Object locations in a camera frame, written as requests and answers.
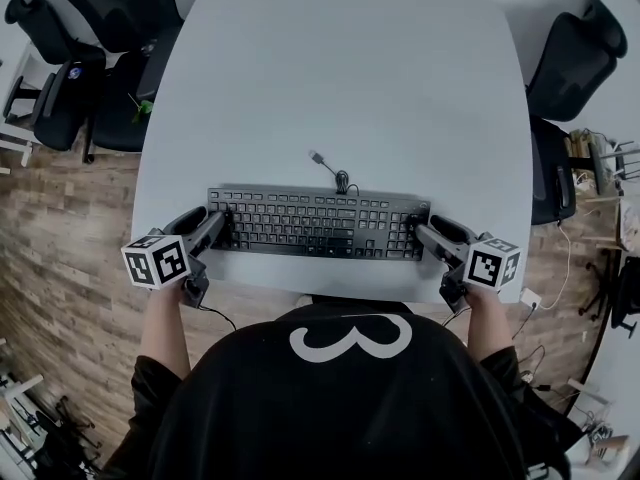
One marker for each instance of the wooden easel with board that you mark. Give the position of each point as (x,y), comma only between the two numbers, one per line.
(627,223)

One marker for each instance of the person's black shirt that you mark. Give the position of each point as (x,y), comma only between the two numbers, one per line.
(325,408)

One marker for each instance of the white router with antennas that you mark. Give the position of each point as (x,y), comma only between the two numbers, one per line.
(620,155)

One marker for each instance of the green leaf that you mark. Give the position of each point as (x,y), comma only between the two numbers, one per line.
(145,107)

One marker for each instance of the person's grey shoe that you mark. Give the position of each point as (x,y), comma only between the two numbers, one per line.
(304,301)

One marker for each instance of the person's right forearm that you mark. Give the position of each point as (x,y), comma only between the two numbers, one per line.
(490,323)

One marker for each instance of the person's left forearm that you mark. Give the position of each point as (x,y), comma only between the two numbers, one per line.
(162,328)

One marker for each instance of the small black office chair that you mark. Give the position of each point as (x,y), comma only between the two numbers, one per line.
(40,23)

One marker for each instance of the small blue object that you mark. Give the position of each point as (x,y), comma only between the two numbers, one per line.
(75,72)

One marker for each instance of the black folded stand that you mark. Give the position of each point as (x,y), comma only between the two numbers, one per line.
(75,418)

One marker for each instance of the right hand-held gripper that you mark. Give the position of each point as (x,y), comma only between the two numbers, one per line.
(490,265)

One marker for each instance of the small white side table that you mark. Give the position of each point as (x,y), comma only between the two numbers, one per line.
(15,140)

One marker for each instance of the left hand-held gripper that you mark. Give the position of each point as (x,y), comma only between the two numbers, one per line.
(155,263)

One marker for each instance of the black mesh office chair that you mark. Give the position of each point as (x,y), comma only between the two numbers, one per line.
(575,68)
(115,8)

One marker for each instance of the wooden crate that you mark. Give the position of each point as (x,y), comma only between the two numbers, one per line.
(580,143)

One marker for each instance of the black keyboard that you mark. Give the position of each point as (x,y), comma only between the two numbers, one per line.
(320,223)

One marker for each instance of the black swivel chair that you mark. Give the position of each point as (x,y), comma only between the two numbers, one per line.
(627,288)

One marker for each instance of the white power adapter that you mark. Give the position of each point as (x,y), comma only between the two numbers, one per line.
(530,298)

